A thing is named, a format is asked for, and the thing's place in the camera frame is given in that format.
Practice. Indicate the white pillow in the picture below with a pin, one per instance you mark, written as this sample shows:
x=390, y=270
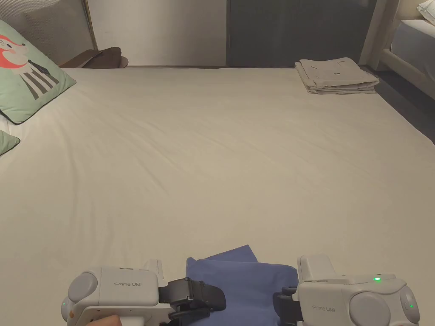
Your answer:
x=427, y=10

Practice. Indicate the grey ribbed headboard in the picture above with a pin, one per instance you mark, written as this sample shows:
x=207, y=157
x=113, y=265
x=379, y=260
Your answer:
x=51, y=27

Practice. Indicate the folded white garment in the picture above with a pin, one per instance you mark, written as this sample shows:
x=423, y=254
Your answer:
x=334, y=76

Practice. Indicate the bed with white sheet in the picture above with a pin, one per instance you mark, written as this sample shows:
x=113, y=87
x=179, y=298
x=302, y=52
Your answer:
x=411, y=44

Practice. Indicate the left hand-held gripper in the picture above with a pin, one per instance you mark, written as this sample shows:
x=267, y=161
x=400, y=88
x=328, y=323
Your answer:
x=119, y=288

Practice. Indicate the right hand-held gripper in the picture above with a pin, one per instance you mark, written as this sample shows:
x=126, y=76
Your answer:
x=340, y=302

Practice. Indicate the green cushion with fox print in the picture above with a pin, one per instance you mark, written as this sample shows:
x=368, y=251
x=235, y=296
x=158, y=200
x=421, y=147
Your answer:
x=23, y=81

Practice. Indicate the bed with beige sheet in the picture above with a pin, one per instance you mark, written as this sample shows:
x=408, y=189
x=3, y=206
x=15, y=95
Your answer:
x=210, y=152

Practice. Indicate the blue garment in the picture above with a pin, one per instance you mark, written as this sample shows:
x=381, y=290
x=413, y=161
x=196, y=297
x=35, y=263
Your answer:
x=244, y=288

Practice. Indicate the plain green cushion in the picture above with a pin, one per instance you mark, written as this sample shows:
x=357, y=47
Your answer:
x=6, y=142

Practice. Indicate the person's left hand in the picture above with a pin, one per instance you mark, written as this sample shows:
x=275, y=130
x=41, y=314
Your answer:
x=107, y=321

